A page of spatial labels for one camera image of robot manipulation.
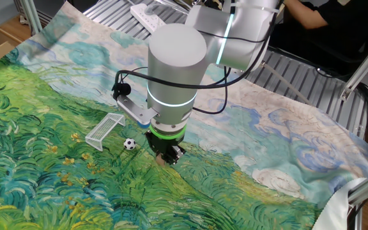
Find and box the painted landscape table cloth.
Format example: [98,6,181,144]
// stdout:
[0,1,368,230]

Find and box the aluminium frame post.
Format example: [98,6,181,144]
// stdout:
[339,31,368,102]
[346,164,368,230]
[19,0,43,36]

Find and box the white toy soccer goal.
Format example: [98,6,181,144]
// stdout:
[84,112,127,152]

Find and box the small toy soccer ball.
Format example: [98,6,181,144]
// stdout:
[123,137,137,151]

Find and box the green wrist adapter ring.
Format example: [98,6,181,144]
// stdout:
[148,123,187,141]

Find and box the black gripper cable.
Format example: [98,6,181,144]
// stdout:
[192,65,230,115]

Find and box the person in black shirt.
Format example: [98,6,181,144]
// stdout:
[266,0,368,77]

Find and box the bare forearm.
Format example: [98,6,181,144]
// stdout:
[282,0,329,31]

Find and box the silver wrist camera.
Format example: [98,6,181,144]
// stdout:
[116,95,159,129]

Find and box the grey braided hose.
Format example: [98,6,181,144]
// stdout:
[260,62,310,105]

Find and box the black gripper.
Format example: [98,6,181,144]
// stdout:
[147,133,187,166]

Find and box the white power strip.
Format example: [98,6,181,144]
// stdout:
[130,3,167,35]

